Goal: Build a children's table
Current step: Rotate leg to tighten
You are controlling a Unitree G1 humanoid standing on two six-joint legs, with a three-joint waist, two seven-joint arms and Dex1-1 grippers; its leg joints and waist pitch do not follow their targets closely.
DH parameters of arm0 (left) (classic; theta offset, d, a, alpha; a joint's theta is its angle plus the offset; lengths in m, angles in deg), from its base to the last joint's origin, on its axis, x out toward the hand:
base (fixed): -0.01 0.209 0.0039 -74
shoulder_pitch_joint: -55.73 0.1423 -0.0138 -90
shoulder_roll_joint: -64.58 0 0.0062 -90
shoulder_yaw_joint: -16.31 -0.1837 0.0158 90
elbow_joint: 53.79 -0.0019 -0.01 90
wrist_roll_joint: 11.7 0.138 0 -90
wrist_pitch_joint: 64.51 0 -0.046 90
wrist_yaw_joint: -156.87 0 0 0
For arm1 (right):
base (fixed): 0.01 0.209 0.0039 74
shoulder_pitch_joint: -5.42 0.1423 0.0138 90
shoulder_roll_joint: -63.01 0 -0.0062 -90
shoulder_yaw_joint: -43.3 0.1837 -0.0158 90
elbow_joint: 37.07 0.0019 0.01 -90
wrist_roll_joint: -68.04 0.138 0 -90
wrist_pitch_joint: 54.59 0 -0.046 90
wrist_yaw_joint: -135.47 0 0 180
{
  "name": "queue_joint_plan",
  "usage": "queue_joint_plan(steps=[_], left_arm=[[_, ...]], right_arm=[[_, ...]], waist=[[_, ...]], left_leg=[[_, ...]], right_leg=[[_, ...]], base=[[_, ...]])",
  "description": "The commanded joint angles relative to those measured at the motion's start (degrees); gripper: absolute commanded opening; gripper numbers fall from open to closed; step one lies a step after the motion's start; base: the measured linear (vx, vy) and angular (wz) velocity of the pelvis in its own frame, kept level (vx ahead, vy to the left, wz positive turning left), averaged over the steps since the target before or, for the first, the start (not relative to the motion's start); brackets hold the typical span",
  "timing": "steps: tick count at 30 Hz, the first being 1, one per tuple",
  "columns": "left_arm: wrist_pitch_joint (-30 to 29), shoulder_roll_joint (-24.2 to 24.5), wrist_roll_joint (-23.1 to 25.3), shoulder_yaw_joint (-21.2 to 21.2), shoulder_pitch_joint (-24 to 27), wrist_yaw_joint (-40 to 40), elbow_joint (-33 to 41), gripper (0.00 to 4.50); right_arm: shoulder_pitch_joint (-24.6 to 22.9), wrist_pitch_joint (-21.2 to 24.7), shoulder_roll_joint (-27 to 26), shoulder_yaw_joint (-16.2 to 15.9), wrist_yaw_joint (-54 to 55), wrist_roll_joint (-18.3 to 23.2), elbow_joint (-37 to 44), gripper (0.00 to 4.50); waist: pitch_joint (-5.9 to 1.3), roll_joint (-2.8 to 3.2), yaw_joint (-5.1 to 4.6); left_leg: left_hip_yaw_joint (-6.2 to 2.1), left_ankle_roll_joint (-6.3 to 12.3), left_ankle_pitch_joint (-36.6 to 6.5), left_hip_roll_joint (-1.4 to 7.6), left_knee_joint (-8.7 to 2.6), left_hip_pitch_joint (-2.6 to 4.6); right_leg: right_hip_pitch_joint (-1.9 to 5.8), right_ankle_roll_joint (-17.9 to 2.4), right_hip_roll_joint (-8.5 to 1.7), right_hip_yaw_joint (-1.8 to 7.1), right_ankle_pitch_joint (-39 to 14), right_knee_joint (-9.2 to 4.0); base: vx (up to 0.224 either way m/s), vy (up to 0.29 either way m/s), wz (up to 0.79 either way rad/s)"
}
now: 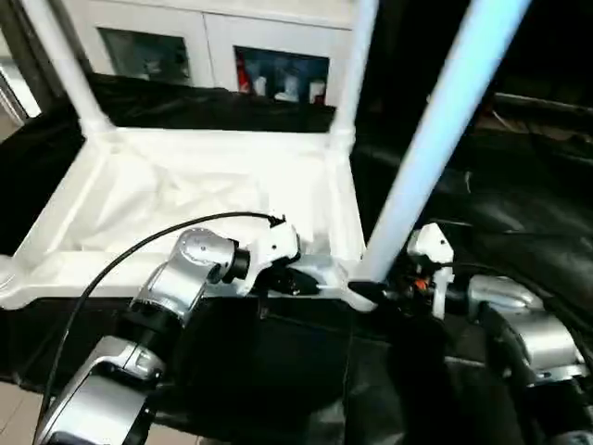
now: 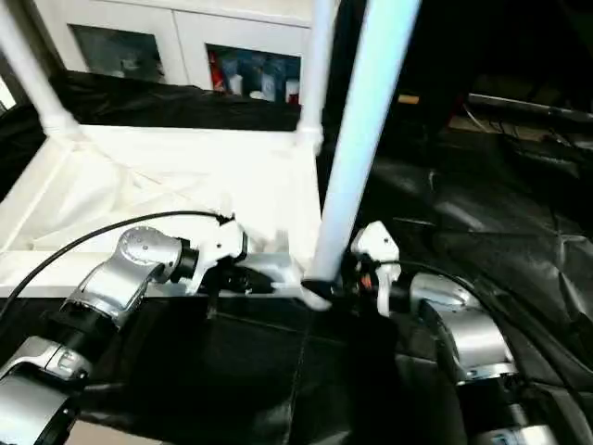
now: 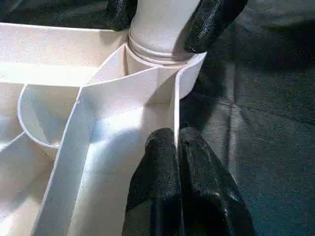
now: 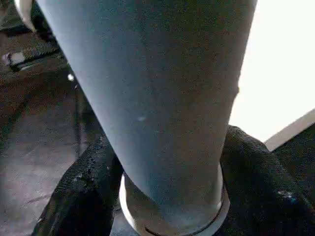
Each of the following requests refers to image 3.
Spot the white plastic table top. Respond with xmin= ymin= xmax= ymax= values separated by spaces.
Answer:
xmin=0 ymin=22 xmax=207 ymax=236

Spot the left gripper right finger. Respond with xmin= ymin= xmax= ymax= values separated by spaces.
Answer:
xmin=177 ymin=126 xmax=257 ymax=236

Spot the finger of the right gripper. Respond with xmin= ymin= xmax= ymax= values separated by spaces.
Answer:
xmin=183 ymin=0 xmax=248 ymax=54
xmin=105 ymin=0 xmax=139 ymax=33

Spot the white plastic table leg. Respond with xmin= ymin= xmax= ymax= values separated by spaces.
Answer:
xmin=127 ymin=0 xmax=205 ymax=66

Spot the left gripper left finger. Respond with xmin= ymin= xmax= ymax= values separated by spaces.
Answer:
xmin=125 ymin=127 xmax=185 ymax=236

